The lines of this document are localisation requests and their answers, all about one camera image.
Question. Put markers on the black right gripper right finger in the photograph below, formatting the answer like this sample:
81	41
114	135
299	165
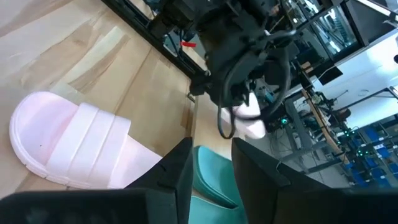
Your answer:
295	205

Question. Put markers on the long wooden workbench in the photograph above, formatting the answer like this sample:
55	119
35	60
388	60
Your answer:
323	127

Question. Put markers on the teal rubber slide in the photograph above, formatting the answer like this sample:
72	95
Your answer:
214	174

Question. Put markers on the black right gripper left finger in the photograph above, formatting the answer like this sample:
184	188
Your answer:
109	208

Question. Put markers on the red tape strip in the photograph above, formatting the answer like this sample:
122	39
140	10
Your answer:
188	44

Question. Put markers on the black monitor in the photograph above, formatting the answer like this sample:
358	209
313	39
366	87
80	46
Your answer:
331	75

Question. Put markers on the black computer tower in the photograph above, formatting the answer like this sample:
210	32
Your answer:
276	124

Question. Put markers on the rack with blue bins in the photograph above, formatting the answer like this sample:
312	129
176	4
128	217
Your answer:
373	155

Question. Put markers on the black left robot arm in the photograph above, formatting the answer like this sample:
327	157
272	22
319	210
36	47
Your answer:
217	12

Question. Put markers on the pink rubber slide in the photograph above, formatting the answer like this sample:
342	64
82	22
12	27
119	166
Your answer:
77	140
252	124

